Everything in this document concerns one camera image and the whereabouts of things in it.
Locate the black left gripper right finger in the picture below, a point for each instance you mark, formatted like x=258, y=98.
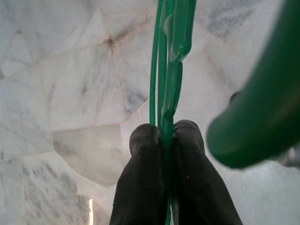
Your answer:
x=194, y=175

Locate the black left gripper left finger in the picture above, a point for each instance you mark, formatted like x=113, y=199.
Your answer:
x=140, y=175

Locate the green plastic clothes hanger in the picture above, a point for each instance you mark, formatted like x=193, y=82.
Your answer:
x=246, y=129

